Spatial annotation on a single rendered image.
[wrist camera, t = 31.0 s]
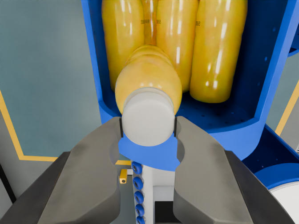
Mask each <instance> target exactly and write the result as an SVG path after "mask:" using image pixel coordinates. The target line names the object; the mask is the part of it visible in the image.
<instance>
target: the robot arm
mask: <svg viewBox="0 0 299 224"><path fill-rule="evenodd" d="M174 137H176V139H177V140H178V145H177V159H178V160H179V162H180V164H179V165H178V166H177V167H176V169H175V179H174V201H173V213H174V215H175V217H176V218H177V219H178V220H179V221H181V222H182V223H183V224H295V222H294V221H293V219H292V218H291V217H290V215H289V214H288V212H287V211H286V210H285V208H284V207H283V206H282V205H281V203H280V202H279V201H278V200H277V199H276V197H275V196H274V195H273V194H272V193H271V192H270V191H269V190H268V189H267V188H266V187H265V185H264V184H263V183H262V182H261V181H260V180H259V179H258V178H257V177H256V176H255V175H254V174H253V173H252V172H251V171H250V169H249V168H248V167H247V166H246V165H245V164H244V163H243V162H242V161H241V160H240V159H239V158H238V157H237V156H236V155H235V154H234V153H233V152H232V151H227V150H226V149H225V148H224V147H223V146H222V145H221V144H220V143H219V142H218V141H217V140H216V139H215V138H214V137H212V136H211V135H210V134H208V133H207V132H205V131H204V130H203V129H201V128H200V127H198V126H197V125H195V124H194V123H192V122H191V121H189V120H188V119H186V118H185V117H183V116H175V123H174ZM121 138H123V129H122V117H119V116H116V117H113V118H112V119H110V120H108V121H107V122H105V123H104V124H102V125H101V126H100V127H98V128H96V129H95V130H93V131H92V132H90V133H89V134H88V135H86V136H85V137H84V138H83V139H82V140H80V141H79V142H78V143H77V144H76V145H75V146H74V147H73V148H72V149H71V150H70V151H69V152H63V153H62V154H61V155H60V156H59V157H58V158H57V159H56V160H55V161H54V162H53V163H52V164H51V165H50V166H49V167H48V168H47V169H46V170H45V171H44V172H43V173H42V174H41V175H40V176H39V177H38V178H37V179H36V180H35V181H34V182H33V183H32V184H31V185H30V186H29V187H28V188H27V189H26V190H25V191H24V192H23V194H22V195H21V196H20V197H19V198H18V199H17V200H16V201H15V202H14V203H13V205H12V206H11V207H10V208H9V209H8V211H7V212H6V213H5V214H4V216H3V217H2V218H1V220H0V224H110V223H111V222H112V221H114V220H115V219H116V218H117V217H118V216H119V214H120V209H121V192H120V186H119V179H118V172H117V168H116V167H115V164H116V162H117V161H118V160H119V158H120V155H119V147H118V142H119V141H120V140H121Z"/></svg>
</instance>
